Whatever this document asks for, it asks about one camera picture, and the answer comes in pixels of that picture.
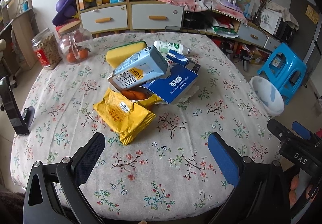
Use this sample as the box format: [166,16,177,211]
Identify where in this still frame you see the blue plastic stool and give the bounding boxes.
[257,43,307,105]

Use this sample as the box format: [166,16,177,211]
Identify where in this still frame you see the low side shelf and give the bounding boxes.
[182,10,281,52]

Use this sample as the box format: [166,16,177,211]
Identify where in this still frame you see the blue biscuit box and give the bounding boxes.
[140,64,198,104]

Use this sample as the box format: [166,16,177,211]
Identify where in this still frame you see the purple plush toy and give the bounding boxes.
[52,0,77,26]

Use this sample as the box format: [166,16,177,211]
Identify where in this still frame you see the glass jar with wooden lid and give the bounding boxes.
[58,20,94,65]

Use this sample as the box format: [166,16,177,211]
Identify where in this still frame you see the white green plastic bottle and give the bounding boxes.
[153,40,190,56]

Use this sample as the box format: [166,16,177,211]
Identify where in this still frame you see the plastic jar of seeds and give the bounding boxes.
[31,28,61,70]

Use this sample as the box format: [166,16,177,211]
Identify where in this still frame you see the orange peel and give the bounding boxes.
[121,90,149,100]

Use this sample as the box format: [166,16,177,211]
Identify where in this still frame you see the yellow snack bag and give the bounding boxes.
[93,88,162,145]

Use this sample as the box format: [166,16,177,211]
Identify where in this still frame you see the white trash bin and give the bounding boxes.
[249,76,284,117]

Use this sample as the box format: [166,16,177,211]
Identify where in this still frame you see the blue drink can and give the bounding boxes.
[166,50,189,66]

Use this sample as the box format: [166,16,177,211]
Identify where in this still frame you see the light blue milk carton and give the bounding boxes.
[107,45,168,91]

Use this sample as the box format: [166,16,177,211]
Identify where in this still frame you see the floral tablecloth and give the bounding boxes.
[10,32,280,221]

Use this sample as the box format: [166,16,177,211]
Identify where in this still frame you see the yellow sponge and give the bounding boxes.
[105,41,147,68]

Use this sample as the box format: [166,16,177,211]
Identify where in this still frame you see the pink cloth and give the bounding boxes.
[156,0,248,26]

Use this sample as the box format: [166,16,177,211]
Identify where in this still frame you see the black phone stand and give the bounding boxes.
[1,76,35,136]

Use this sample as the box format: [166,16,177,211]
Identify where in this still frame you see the right hand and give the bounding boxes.
[289,174,313,207]

